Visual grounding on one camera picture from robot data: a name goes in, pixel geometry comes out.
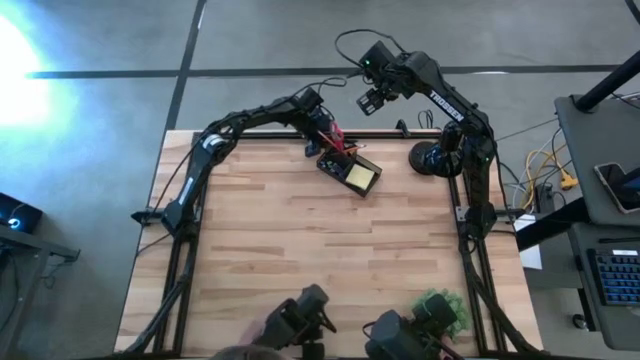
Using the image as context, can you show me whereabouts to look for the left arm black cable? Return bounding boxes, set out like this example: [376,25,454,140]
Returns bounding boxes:
[294,75,349,96]

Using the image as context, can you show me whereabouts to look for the backlit keyboard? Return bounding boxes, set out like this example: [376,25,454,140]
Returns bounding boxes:
[586,248,640,308]

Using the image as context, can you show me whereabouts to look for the grey keyboard desk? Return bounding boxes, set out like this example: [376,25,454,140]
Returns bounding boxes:
[569,222,640,351]

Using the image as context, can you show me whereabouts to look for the smartphone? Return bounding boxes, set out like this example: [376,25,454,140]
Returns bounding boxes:
[593,162,640,215]

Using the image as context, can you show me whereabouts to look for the grey side desk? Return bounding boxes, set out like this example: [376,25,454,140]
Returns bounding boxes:
[553,93,640,227]

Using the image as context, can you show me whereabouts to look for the black device with blue light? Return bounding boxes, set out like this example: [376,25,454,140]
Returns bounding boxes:
[0,192,45,235]

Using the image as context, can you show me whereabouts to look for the yellow cable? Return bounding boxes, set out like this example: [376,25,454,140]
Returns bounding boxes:
[523,147,580,207]

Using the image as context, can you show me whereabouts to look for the dark metal stand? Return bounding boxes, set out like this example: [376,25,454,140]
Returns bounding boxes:
[0,224,81,360]

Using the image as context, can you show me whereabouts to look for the white paper sheet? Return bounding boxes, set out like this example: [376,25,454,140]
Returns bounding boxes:
[514,214,544,271]

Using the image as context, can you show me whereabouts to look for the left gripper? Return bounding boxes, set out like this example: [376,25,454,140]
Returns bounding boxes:
[304,104,335,158]

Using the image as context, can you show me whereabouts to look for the yellow sticky note pad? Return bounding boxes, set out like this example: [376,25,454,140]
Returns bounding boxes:
[344,163,377,192]

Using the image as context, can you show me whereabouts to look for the green artificial plant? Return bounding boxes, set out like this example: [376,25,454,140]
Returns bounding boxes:
[409,288,471,341]

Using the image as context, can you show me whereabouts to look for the person's head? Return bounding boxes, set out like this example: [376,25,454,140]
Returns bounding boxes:
[209,344,294,360]

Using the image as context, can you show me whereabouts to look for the red-handled scissors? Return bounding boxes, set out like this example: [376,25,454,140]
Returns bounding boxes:
[327,121,347,153]

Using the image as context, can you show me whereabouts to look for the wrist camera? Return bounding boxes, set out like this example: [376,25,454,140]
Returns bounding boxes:
[297,87,326,115]
[357,40,397,77]

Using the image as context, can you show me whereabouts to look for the black pole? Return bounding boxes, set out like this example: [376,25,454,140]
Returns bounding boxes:
[573,49,640,114]

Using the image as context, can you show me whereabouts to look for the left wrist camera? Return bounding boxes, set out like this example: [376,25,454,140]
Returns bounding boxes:
[297,87,326,115]

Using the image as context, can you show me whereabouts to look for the black mesh desk organizer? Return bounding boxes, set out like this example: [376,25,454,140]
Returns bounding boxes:
[315,146,384,198]

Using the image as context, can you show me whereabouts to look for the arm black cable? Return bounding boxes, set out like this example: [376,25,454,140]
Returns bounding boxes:
[294,75,349,96]
[333,28,407,69]

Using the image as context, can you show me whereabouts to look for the black aluminium table frame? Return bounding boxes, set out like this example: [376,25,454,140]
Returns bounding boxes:
[113,119,544,359]

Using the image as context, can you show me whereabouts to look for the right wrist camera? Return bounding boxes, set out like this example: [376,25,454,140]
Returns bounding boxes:
[357,40,397,77]

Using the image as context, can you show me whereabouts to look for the black desk lamp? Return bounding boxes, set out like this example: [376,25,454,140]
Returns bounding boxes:
[408,119,466,179]

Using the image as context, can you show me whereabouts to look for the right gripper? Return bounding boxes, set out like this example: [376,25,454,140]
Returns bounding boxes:
[356,69,407,118]

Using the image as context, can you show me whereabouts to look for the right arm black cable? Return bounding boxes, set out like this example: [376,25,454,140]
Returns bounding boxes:
[333,28,407,69]

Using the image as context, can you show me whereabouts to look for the black desk beam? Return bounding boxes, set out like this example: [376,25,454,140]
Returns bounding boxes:
[514,197,591,251]

